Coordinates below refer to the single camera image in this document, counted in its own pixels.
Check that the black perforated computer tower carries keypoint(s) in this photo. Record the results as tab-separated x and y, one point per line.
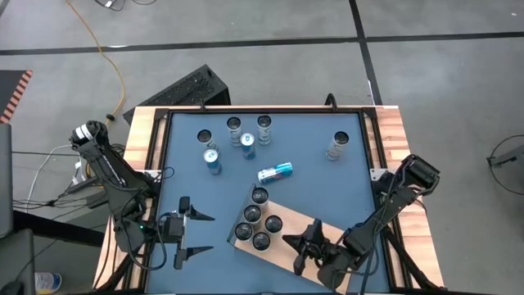
184	88

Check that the black floor beam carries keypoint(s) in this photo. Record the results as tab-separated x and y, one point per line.
57	229

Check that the grey equipment case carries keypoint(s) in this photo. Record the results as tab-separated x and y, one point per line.
6	184

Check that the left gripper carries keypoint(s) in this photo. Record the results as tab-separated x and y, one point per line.
174	229

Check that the blue Red Bull can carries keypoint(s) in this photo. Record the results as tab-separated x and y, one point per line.
213	164
248	147
275	172

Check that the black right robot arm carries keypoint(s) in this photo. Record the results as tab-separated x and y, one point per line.
393	201

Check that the black table frame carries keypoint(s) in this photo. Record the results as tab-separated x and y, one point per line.
262	110

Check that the wooden shelf black metal frame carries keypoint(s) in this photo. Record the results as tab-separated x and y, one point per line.
290	217

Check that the blue grey table mat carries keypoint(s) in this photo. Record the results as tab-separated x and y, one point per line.
319	184

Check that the silver mounting bracket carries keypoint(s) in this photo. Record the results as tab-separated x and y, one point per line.
377	174
153	174

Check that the black mat orange striped edge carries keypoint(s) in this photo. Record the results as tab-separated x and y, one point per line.
10	92

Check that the white Celsius Peach Vibe can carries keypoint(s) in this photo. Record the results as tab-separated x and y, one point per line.
244	230
260	196
261	241
252	213

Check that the white Celsius Arctic Vibe can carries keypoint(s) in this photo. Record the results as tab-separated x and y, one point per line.
204	136
264	131
235	133

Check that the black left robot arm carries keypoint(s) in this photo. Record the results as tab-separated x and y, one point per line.
106	168

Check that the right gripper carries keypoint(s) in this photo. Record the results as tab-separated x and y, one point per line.
331	266

